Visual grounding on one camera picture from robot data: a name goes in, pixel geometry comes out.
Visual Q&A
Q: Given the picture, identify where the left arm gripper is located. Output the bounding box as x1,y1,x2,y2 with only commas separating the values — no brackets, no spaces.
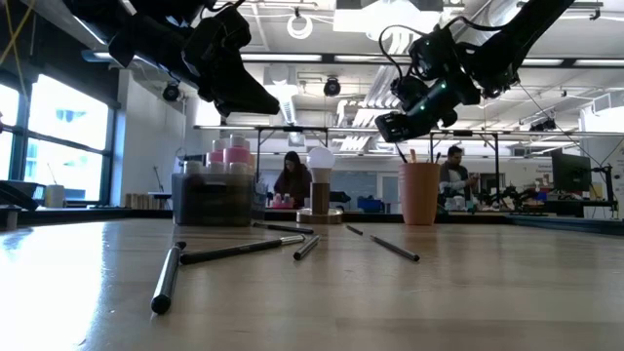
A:
182,5,282,118

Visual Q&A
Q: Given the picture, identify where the large pink paint bottle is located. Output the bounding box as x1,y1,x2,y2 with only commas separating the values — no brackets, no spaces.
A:
222,133,252,167
206,138,226,165

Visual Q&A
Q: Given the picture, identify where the orange plastic cup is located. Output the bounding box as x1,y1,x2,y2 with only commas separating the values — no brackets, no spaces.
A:
397,161,443,226

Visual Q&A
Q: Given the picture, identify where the black monitor on arm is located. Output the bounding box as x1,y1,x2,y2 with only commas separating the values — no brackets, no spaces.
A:
550,148,594,195

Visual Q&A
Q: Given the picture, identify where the fluorescent ceiling light strip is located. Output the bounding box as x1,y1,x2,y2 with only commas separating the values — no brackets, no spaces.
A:
81,48,114,63
241,52,324,62

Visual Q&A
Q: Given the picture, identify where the person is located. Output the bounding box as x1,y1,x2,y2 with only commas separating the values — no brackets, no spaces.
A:
272,149,313,210
438,144,482,214

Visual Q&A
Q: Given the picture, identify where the brass lamp with white bulb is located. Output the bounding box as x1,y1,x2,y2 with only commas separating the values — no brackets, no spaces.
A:
296,145,344,225

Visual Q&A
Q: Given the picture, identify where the grey translucent plastic bin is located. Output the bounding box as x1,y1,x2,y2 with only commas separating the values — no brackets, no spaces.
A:
170,172,257,227

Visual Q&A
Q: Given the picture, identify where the blue crate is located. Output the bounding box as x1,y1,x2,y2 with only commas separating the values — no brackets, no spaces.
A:
357,196,386,214

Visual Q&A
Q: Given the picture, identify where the white cup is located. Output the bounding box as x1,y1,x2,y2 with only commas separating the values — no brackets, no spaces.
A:
43,183,66,209

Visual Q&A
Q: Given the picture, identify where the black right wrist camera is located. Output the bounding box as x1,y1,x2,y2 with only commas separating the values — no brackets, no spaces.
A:
373,109,433,144

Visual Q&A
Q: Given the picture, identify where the white hanging ring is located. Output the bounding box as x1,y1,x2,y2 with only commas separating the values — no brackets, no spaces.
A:
286,12,315,41

